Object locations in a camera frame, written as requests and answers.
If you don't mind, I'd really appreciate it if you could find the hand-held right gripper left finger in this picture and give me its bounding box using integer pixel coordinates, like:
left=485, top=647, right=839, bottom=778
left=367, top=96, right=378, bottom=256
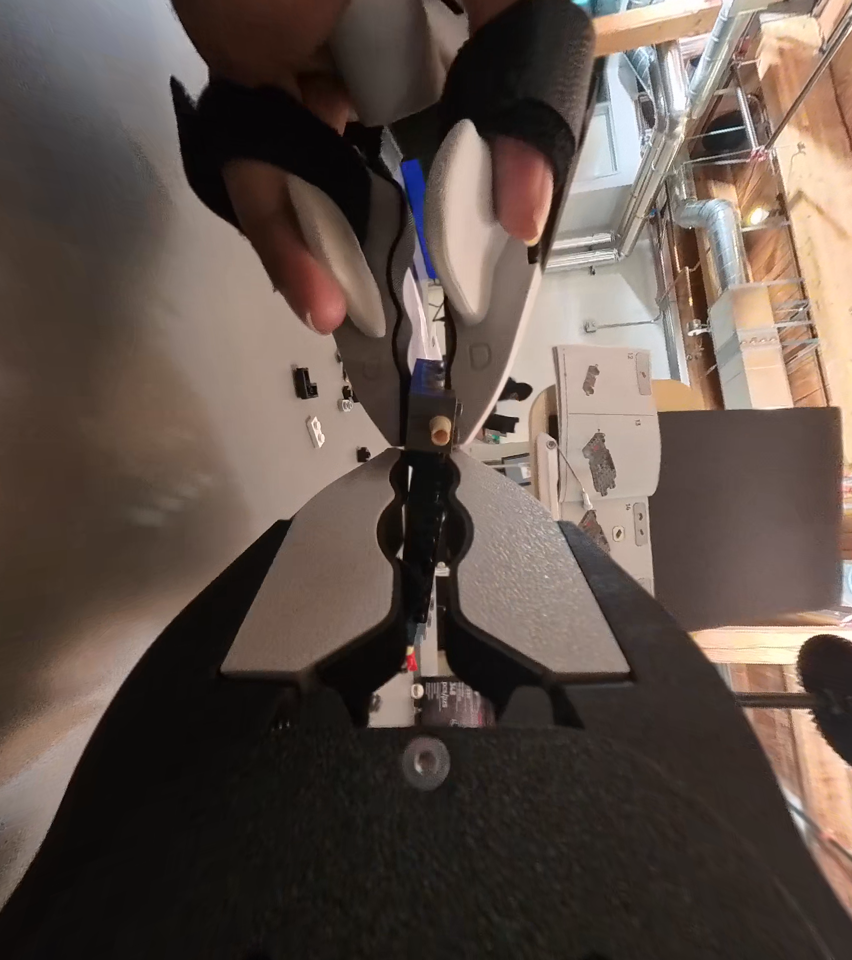
left=220, top=447, right=409, bottom=723

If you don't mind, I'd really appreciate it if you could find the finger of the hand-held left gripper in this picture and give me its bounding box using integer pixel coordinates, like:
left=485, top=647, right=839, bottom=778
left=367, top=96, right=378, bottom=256
left=443, top=236, right=547, bottom=447
left=334, top=171, right=413, bottom=450

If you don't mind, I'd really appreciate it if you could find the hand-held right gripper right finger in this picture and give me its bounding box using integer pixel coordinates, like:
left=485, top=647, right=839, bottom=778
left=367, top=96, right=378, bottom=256
left=445, top=448, right=634, bottom=723

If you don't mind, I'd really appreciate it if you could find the black grey brick assembly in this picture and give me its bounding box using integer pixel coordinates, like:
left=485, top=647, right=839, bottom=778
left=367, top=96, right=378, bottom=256
left=392, top=358, right=464, bottom=676

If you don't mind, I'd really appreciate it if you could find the grey desk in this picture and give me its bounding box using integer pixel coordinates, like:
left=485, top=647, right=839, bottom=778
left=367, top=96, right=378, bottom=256
left=0, top=0, right=412, bottom=837

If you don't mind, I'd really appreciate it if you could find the pile of small loose bricks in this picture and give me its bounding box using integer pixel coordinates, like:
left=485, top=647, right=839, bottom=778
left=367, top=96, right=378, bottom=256
left=334, top=348, right=373, bottom=462

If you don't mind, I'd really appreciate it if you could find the blue plastic bin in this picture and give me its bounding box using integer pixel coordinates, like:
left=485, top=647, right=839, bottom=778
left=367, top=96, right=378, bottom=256
left=398, top=157, right=438, bottom=282

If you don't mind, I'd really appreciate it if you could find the brick instruction booklet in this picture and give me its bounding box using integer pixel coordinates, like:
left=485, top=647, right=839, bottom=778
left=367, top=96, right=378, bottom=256
left=550, top=343, right=661, bottom=597

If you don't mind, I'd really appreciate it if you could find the black labelled packet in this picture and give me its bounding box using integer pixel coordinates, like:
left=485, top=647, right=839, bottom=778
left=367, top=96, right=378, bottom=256
left=411, top=675, right=488, bottom=729

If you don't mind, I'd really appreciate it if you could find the black flat panel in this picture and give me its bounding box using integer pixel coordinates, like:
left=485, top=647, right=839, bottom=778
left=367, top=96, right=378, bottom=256
left=651, top=407, right=844, bottom=633

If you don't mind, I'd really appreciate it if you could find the pale ventilation unit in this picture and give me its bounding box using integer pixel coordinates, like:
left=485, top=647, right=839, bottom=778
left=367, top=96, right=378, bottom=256
left=711, top=283, right=824, bottom=411

